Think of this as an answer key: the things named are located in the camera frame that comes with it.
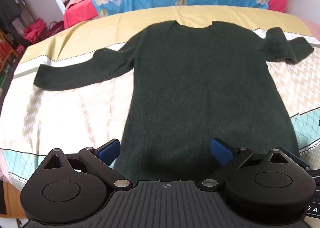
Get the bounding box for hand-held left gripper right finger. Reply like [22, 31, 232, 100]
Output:
[199, 138, 288, 190]

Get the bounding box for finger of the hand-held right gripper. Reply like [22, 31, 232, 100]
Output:
[279, 146, 312, 170]

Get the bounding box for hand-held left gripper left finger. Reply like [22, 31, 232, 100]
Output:
[44, 139, 133, 190]

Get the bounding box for dark green sweater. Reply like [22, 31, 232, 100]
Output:
[34, 20, 315, 176]

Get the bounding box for dark hanging clothes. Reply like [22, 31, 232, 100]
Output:
[0, 0, 25, 26]

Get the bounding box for yellow beige patterned bedspread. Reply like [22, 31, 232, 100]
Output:
[0, 5, 320, 191]

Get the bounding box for pink sheet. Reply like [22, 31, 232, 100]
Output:
[297, 16, 320, 43]

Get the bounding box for pink bags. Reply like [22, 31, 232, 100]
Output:
[22, 18, 65, 43]

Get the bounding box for wooden bed frame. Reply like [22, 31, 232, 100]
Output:
[2, 181, 27, 219]

